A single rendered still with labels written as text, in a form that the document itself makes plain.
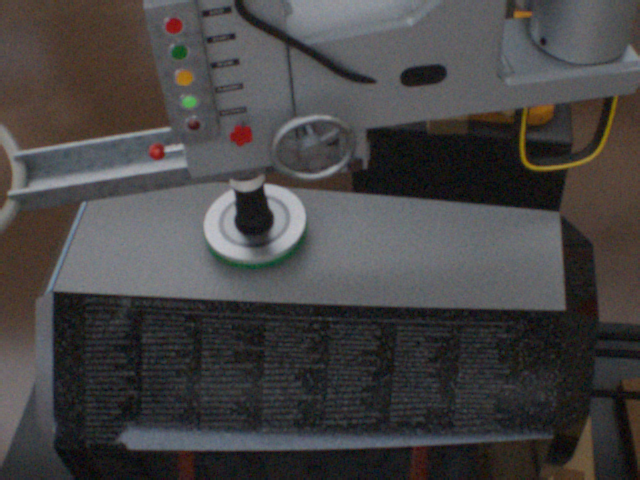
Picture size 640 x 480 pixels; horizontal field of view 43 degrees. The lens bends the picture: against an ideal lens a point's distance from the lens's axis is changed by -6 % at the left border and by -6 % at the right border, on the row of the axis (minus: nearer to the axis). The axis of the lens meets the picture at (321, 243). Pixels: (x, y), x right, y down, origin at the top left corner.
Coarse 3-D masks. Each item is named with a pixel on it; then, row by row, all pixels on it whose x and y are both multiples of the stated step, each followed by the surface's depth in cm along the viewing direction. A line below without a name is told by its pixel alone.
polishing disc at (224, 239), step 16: (272, 192) 183; (288, 192) 183; (224, 208) 181; (272, 208) 180; (288, 208) 180; (208, 224) 178; (224, 224) 178; (288, 224) 177; (304, 224) 177; (208, 240) 176; (224, 240) 175; (240, 240) 175; (256, 240) 175; (272, 240) 174; (288, 240) 174; (224, 256) 173; (240, 256) 172; (256, 256) 172; (272, 256) 172
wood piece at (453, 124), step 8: (432, 120) 211; (440, 120) 210; (448, 120) 210; (456, 120) 210; (464, 120) 210; (432, 128) 213; (440, 128) 212; (448, 128) 212; (456, 128) 212; (464, 128) 212
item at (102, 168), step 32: (160, 128) 163; (32, 160) 162; (64, 160) 164; (96, 160) 165; (128, 160) 164; (160, 160) 164; (320, 160) 160; (352, 160) 157; (32, 192) 154; (64, 192) 155; (96, 192) 157; (128, 192) 158
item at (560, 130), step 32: (384, 128) 223; (416, 128) 222; (480, 128) 221; (512, 128) 220; (544, 128) 220; (384, 160) 232; (416, 160) 230; (448, 160) 228; (480, 160) 226; (512, 160) 224; (384, 192) 241; (416, 192) 240; (448, 192) 238; (480, 192) 236; (512, 192) 234; (544, 192) 231
